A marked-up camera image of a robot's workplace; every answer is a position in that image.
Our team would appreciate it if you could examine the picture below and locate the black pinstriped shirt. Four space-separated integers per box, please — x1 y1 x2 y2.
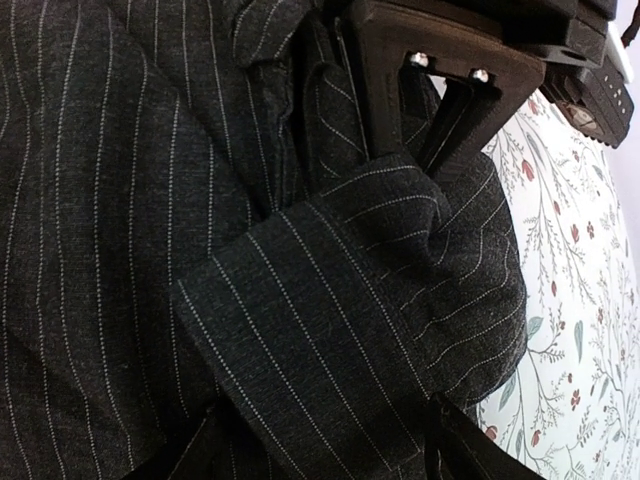
1 1 527 479

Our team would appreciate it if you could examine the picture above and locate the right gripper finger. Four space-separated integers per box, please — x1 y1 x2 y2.
424 393 542 480

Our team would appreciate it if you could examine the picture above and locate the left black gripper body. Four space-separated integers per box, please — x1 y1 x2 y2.
325 1 608 75

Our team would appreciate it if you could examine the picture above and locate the floral patterned table mat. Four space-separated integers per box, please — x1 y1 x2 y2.
478 94 639 479

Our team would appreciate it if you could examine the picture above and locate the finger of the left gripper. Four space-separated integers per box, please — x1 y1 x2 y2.
417 49 546 184
335 15 405 158

